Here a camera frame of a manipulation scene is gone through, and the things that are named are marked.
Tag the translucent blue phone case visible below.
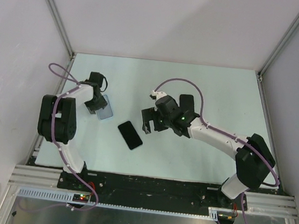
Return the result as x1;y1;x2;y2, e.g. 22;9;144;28
96;95;114;121

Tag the black phone case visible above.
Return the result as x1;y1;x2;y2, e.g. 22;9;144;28
179;94;195;112

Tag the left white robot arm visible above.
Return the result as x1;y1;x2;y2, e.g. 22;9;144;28
37;71;108;190

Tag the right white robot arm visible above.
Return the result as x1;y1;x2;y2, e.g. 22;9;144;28
141;91;275;208

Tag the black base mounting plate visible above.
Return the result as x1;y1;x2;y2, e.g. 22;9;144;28
57;170;247;215

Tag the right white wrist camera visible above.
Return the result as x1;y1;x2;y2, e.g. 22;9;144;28
149;90;167;101

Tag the right aluminium frame post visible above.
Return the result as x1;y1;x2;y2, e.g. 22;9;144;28
257;12;299;82

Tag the aluminium frame post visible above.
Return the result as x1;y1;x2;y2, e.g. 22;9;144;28
45;0;75;60
257;12;299;82

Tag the white slotted cable duct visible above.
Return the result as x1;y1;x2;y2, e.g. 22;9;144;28
15;185;236;224

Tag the left aluminium frame post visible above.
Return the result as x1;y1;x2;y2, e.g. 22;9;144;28
45;0;75;60

